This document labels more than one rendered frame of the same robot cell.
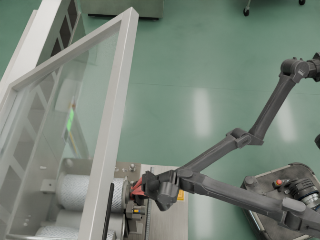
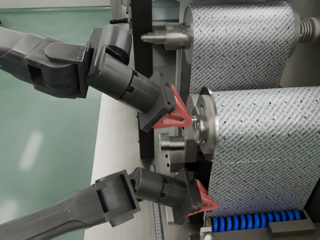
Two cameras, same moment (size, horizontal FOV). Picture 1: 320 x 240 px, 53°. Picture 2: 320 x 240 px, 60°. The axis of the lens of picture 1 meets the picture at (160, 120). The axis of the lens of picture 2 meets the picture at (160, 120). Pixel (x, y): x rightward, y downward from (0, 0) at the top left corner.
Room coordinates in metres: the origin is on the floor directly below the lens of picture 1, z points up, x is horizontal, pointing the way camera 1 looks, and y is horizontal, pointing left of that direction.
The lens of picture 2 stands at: (0.92, -0.01, 1.59)
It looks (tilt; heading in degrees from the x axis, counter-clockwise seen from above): 37 degrees down; 173
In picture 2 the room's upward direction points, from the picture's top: straight up
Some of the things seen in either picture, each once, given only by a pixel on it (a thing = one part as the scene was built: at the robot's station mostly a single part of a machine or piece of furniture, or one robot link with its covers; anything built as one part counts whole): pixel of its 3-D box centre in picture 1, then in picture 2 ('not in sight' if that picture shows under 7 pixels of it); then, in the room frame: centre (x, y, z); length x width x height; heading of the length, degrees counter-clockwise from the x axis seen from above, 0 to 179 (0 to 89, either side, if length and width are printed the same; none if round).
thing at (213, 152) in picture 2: (124, 194); (206, 124); (0.50, 0.13, 1.25); 0.15 x 0.01 x 0.15; 179
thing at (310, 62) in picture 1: (311, 68); not in sight; (1.06, -0.68, 1.45); 0.09 x 0.08 x 0.12; 21
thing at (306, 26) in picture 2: not in sight; (297, 32); (0.26, 0.43, 1.33); 0.07 x 0.07 x 0.07; 89
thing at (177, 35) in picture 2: not in sight; (176, 36); (0.25, 0.11, 1.33); 0.06 x 0.06 x 0.06; 89
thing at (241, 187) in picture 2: not in sight; (261, 189); (0.57, 0.25, 1.11); 0.23 x 0.01 x 0.18; 89
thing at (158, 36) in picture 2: not in sight; (153, 37); (0.25, 0.05, 1.33); 0.06 x 0.03 x 0.03; 89
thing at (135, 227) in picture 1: (135, 218); (178, 179); (0.47, 0.09, 1.05); 0.06 x 0.05 x 0.31; 89
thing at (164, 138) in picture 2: (143, 209); (164, 142); (0.46, 0.05, 1.18); 0.04 x 0.02 x 0.04; 179
